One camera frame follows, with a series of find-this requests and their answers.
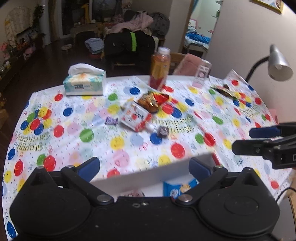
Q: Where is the tissue box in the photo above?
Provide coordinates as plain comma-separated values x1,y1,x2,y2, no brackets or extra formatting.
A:
63,63,107,96

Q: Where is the dark plum candy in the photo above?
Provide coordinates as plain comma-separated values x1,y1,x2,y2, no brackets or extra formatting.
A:
157,126,170,138

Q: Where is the black bag green stripe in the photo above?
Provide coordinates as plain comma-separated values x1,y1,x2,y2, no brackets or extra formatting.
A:
104,29,156,69

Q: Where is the white red snack packet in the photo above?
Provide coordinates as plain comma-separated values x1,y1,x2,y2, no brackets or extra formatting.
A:
119,101,152,132

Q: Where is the small purple candy wrapper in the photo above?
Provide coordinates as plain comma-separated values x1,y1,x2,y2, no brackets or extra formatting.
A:
105,116,118,126

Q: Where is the orange juice bottle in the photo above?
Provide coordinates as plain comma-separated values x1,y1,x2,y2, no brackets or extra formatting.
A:
149,47,171,90

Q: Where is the framed food picture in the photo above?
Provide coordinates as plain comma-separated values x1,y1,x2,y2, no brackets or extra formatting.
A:
252,0,284,14

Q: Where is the clear pink plastic case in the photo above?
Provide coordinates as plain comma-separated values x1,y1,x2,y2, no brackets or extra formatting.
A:
193,59,212,88

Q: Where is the wooden chair far side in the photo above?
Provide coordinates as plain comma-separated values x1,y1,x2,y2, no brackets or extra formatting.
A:
169,52,185,75

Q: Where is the blue cookie packet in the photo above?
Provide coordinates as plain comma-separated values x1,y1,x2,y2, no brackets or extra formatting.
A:
163,179,199,199

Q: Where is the white red cardboard box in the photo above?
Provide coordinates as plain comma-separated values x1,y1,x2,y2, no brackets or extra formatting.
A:
91,153,220,199

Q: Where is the opened wrapper on tablecloth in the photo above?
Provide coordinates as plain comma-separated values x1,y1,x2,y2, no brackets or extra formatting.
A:
210,85,236,99

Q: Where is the pile of clothes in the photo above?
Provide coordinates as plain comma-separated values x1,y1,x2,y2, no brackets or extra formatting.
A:
104,10,170,37

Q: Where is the balloon birthday tablecloth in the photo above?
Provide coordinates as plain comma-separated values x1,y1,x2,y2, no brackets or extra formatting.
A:
2,74,292,240

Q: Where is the red yellow chip bag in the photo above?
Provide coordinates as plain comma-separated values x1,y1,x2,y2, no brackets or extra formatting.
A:
137,91,170,113

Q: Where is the silver desk lamp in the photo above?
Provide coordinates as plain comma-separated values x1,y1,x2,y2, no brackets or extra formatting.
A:
245,44,293,82

